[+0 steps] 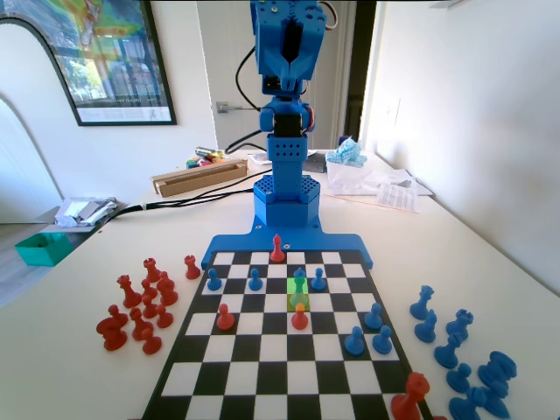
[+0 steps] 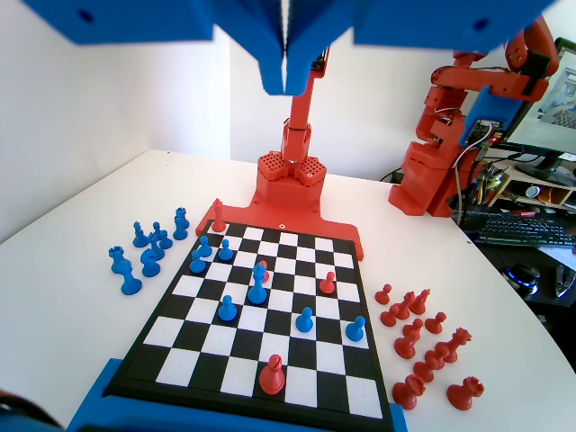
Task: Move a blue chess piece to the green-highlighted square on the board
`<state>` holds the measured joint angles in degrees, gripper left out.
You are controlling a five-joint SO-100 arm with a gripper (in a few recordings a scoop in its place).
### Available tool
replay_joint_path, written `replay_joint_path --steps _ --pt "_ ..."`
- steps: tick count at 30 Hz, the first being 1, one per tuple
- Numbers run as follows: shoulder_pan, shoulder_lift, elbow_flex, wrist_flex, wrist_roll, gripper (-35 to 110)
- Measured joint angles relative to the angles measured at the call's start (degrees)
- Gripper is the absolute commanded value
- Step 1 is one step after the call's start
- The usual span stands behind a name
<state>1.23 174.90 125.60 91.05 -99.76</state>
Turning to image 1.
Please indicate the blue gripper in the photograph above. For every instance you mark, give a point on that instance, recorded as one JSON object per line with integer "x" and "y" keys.
{"x": 276, "y": 66}

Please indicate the blue chess king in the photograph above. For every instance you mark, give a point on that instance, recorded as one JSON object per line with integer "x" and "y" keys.
{"x": 298, "y": 286}

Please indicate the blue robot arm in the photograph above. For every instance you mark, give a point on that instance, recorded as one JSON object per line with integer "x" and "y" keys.
{"x": 286, "y": 153}

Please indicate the blue chess pawn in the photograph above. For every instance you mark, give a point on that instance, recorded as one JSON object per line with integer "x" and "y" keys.
{"x": 255, "y": 282}
{"x": 382, "y": 341}
{"x": 214, "y": 282}
{"x": 318, "y": 282}
{"x": 354, "y": 343}
{"x": 458, "y": 380}
{"x": 373, "y": 318}

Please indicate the red chess pawn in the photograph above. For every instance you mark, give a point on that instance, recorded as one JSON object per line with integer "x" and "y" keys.
{"x": 164, "y": 278}
{"x": 225, "y": 319}
{"x": 149, "y": 289}
{"x": 151, "y": 343}
{"x": 164, "y": 318}
{"x": 149, "y": 308}
{"x": 299, "y": 319}

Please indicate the blue chess queen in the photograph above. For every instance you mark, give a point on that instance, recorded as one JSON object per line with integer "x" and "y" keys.
{"x": 421, "y": 306}

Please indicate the blue chess bishop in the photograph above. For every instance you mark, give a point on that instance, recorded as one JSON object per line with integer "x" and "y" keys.
{"x": 493, "y": 404}
{"x": 447, "y": 354}

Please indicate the red piece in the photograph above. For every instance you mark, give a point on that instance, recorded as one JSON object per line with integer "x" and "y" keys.
{"x": 409, "y": 400}

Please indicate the white door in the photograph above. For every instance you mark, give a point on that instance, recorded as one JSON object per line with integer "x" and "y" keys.
{"x": 227, "y": 52}

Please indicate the grey perforated pad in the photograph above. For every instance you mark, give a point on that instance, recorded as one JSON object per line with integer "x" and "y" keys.
{"x": 315, "y": 163}

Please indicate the blue white patterned cloth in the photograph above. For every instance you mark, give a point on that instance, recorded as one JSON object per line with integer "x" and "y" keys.
{"x": 345, "y": 153}

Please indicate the shiny metallic marker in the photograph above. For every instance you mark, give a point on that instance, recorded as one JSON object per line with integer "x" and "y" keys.
{"x": 207, "y": 152}

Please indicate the clear plastic bag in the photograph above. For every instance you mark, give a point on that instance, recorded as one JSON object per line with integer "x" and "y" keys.
{"x": 350, "y": 181}

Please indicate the colourful marker set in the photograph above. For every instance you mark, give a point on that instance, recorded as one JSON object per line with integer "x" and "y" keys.
{"x": 194, "y": 164}

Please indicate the long cardboard box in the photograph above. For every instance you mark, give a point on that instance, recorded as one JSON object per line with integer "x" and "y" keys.
{"x": 197, "y": 181}

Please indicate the framed map poster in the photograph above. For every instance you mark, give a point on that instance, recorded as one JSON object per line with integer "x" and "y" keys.
{"x": 118, "y": 65}

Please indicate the printed paper sheet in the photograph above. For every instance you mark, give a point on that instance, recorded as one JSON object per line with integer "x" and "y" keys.
{"x": 398, "y": 197}

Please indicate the white paper sheets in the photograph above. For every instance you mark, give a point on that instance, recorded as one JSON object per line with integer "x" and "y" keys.
{"x": 415, "y": 184}

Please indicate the red pawn near edge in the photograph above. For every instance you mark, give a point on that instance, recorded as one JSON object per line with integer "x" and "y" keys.
{"x": 276, "y": 251}

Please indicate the grey white paper pile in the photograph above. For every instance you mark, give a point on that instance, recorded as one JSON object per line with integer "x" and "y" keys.
{"x": 83, "y": 210}

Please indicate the white arched panel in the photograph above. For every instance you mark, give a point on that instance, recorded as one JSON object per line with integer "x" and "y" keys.
{"x": 22, "y": 65}

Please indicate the green plastic box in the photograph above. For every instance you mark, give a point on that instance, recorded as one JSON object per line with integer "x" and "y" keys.
{"x": 39, "y": 254}

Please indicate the black white chessboard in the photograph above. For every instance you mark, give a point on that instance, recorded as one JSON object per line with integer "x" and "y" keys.
{"x": 262, "y": 376}

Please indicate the blue base plate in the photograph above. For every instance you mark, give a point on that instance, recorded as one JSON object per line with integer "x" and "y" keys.
{"x": 341, "y": 245}

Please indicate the red base plate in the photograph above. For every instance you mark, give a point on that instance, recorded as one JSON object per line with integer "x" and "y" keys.
{"x": 438, "y": 417}

